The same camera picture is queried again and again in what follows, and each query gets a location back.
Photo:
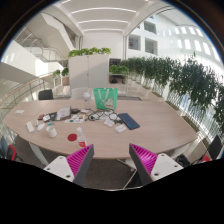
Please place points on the black chair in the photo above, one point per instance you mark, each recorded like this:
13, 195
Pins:
45, 95
215, 146

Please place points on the dark phone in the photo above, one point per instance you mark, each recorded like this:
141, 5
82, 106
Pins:
41, 117

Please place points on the green tote bag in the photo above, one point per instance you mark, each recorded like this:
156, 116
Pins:
100, 100

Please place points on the white cabinet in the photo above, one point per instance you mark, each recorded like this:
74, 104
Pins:
89, 71

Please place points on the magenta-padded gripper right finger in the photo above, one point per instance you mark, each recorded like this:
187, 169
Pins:
165, 164

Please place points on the potted green plants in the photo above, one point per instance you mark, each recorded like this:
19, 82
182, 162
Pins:
64, 72

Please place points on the row of green trees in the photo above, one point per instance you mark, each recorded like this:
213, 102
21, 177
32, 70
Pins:
193, 83

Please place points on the flat round red coaster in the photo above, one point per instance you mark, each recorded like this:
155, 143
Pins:
71, 137

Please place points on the small white paper slip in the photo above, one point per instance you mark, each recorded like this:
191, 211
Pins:
20, 111

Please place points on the ceiling light strips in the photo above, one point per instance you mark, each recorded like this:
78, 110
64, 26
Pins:
103, 21

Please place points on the railing with wooden handrail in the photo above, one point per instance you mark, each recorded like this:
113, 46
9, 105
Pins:
23, 87

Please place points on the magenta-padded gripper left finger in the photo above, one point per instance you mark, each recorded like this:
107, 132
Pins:
58, 165

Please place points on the red and blue chair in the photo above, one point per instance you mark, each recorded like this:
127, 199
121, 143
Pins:
10, 151

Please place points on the low planter with plants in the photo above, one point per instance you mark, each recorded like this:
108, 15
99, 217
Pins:
118, 70

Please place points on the white grid-patterned cup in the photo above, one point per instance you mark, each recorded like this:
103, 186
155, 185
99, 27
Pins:
51, 131

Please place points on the small teal eraser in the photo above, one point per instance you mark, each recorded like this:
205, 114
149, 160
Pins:
50, 123

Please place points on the white power strip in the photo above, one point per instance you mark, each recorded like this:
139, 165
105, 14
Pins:
30, 127

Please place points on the white paper booklet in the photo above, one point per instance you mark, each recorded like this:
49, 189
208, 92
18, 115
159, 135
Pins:
64, 113

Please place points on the green plants atop cabinet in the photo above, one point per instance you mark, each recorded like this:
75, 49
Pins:
88, 51

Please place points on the dark blue flat case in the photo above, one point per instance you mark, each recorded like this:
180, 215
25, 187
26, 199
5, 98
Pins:
128, 121

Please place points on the clear plastic tumbler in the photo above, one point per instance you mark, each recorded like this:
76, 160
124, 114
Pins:
87, 100

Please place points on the white computer mouse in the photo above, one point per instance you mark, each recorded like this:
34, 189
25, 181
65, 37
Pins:
40, 127

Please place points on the black notebook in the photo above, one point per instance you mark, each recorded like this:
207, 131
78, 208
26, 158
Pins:
52, 116

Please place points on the white tissue packet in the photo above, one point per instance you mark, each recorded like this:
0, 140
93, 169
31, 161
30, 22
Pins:
109, 123
121, 128

